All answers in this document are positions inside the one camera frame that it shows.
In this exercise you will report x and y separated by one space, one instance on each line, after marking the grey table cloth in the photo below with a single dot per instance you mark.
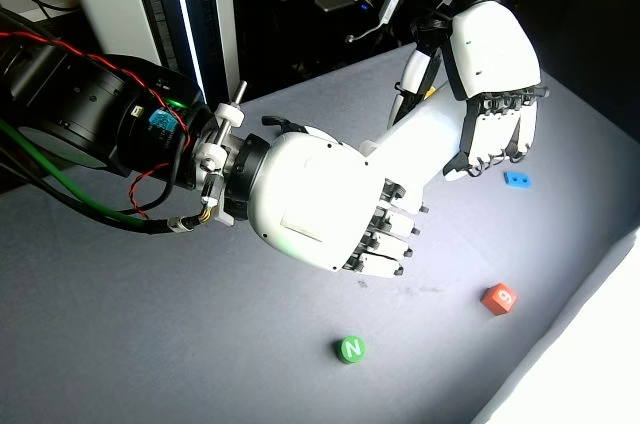
150 319

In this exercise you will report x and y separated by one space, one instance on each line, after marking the red cube with number 9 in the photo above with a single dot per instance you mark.
497 299

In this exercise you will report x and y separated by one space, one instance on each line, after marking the large translucent white syringe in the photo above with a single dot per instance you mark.
425 134

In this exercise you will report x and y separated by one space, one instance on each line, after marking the blue flat block two holes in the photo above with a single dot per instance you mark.
517 179

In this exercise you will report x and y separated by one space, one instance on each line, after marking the grey power bank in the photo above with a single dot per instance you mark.
334 2

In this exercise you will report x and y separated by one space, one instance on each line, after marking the green cylinder with letter N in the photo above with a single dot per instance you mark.
351 349

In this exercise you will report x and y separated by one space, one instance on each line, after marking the white side panel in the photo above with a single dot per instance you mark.
600 354

